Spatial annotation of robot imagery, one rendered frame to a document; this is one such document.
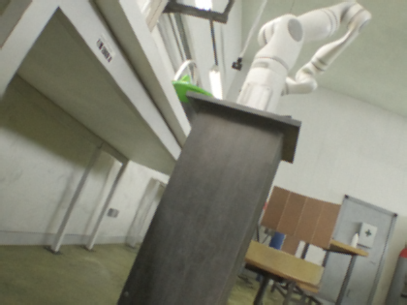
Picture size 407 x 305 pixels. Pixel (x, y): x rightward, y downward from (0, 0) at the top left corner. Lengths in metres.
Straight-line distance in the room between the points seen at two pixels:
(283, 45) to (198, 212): 0.44
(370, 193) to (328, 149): 1.23
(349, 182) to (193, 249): 5.77
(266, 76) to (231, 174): 0.26
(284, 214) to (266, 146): 0.84
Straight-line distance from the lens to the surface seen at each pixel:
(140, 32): 0.59
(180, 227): 0.56
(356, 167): 6.36
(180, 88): 1.13
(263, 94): 0.67
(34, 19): 0.46
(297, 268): 0.93
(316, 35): 0.94
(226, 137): 0.59
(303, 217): 1.38
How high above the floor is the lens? 0.61
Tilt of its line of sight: 11 degrees up
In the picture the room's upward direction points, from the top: 23 degrees clockwise
